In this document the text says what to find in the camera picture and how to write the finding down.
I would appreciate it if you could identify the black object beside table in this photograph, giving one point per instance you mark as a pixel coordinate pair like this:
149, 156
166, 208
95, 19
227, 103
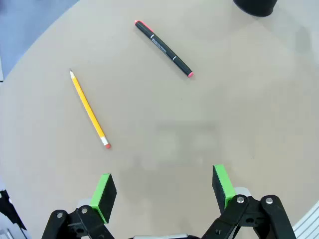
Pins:
10, 209

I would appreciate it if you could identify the yellow pencil with eraser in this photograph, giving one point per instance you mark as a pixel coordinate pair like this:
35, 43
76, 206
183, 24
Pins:
87, 107

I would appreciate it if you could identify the grey aluminium base plate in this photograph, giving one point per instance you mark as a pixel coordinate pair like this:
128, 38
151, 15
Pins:
307, 224

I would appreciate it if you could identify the black marker pink ends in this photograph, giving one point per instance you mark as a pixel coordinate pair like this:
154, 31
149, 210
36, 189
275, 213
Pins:
162, 47

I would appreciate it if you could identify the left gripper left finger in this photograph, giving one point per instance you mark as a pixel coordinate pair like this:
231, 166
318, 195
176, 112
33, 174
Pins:
104, 199

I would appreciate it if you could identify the black mesh pen holder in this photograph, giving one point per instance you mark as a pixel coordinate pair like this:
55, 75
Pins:
254, 6

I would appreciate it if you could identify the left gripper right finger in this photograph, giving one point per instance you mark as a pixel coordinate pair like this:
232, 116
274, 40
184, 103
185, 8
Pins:
220, 189

